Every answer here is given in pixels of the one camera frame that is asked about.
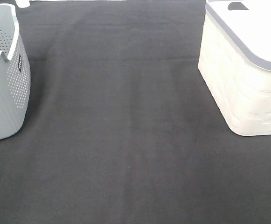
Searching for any cream woven-pattern storage box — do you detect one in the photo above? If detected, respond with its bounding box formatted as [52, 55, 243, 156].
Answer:
[198, 13, 271, 136]

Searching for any grey perforated laundry basket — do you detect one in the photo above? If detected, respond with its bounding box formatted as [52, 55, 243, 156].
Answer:
[0, 4, 31, 140]

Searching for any white grey-rimmed box lid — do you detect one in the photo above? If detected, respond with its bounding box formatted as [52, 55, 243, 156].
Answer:
[205, 0, 271, 71]

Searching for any white object at top edge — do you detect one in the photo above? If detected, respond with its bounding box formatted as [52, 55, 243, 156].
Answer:
[15, 0, 30, 8]

